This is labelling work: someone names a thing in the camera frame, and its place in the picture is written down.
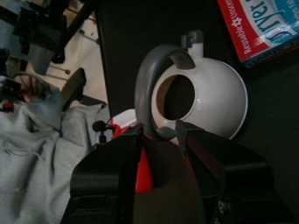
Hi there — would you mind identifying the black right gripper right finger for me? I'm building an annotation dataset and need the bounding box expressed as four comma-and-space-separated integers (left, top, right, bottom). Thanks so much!
175, 119, 296, 224

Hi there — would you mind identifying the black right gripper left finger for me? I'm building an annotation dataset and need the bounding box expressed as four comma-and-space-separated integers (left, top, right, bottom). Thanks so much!
61, 123, 146, 224

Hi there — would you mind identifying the red and white toy iron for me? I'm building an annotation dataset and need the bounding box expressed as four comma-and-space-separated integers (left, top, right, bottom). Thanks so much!
109, 108, 155, 194

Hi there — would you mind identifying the black round knob stand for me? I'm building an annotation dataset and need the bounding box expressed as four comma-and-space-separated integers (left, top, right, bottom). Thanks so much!
91, 120, 115, 146

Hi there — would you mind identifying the grey cloth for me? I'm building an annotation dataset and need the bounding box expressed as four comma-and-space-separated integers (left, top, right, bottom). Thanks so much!
0, 92, 115, 224

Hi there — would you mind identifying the black and red device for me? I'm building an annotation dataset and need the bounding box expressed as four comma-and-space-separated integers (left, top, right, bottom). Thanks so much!
0, 47, 26, 114

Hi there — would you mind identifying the grey bin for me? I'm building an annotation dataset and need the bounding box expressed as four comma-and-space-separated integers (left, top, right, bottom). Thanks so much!
27, 43, 57, 76

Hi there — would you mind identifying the red and blue cardboard box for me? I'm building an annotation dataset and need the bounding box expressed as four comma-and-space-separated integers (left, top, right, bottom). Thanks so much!
217, 0, 299, 70

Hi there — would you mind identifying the white toy kettle grey handle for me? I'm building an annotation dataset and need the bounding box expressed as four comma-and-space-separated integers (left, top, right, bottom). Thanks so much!
134, 29, 250, 141

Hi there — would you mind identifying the black frame strut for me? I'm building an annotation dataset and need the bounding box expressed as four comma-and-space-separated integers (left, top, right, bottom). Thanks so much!
51, 0, 99, 65

